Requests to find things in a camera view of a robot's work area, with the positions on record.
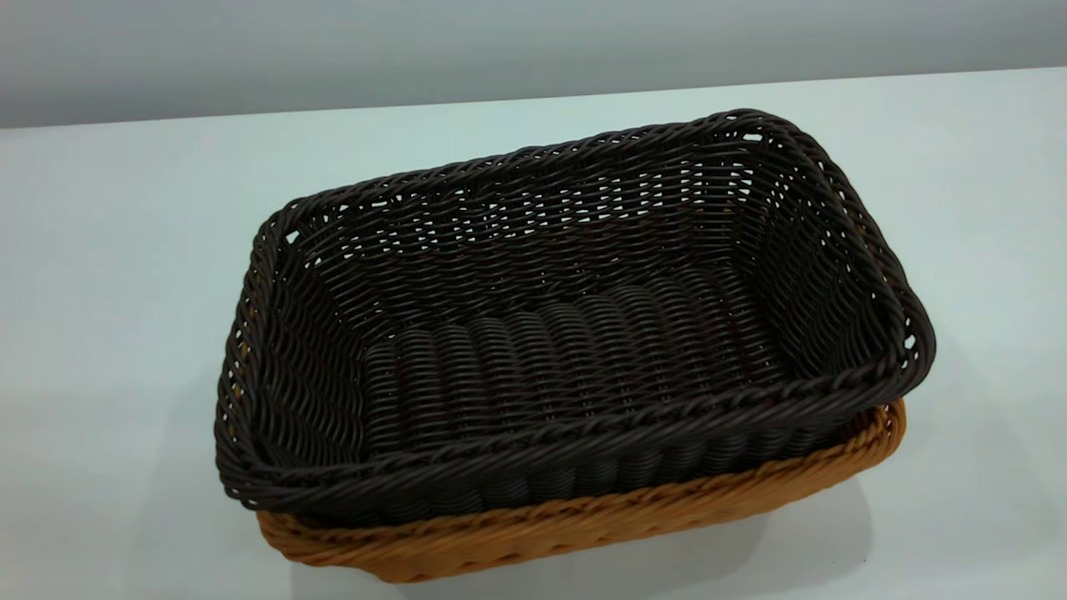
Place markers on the dark brown wicker basket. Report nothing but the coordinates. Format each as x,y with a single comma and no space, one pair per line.
583,350

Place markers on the light brown wicker basket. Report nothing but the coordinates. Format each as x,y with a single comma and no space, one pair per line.
583,529

